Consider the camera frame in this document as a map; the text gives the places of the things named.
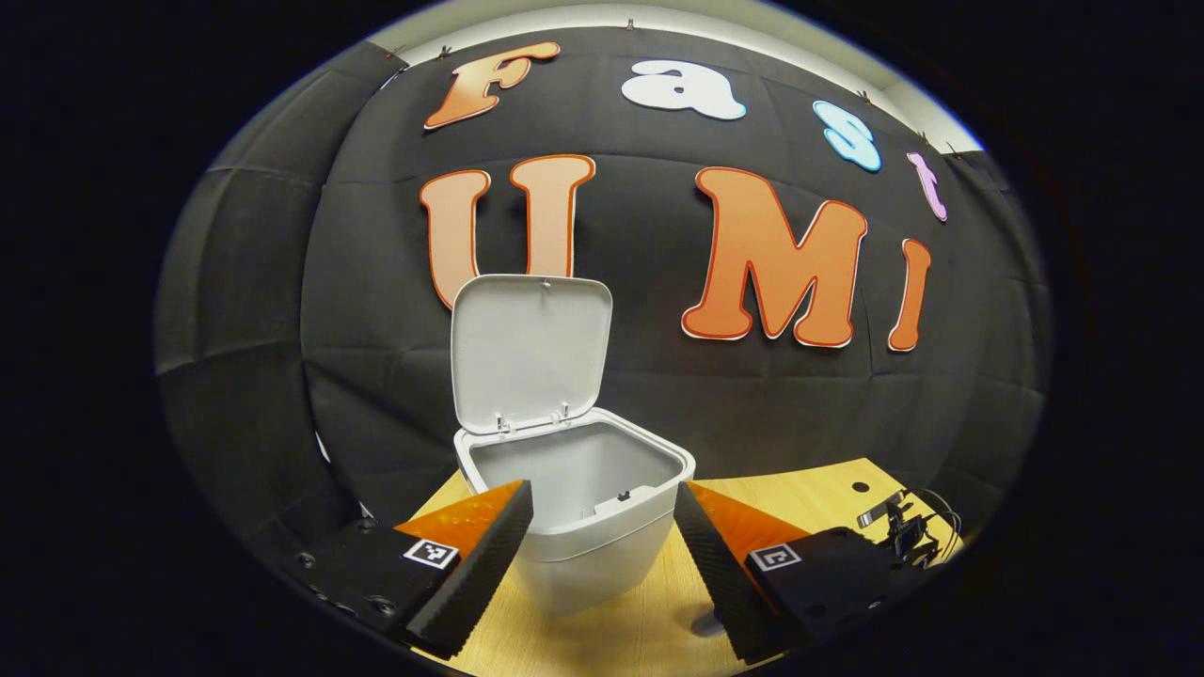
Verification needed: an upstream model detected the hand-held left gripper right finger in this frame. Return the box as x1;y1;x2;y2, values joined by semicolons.
674;480;909;666

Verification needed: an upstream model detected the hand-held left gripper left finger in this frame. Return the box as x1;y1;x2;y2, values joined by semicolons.
280;480;535;659

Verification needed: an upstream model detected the white desktop garbage bin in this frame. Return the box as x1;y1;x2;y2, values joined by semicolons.
451;274;697;619

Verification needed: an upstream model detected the wooden desktop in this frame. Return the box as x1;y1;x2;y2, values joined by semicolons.
435;458;962;676

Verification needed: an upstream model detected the black cable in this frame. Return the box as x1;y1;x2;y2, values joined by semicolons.
908;487;965;565

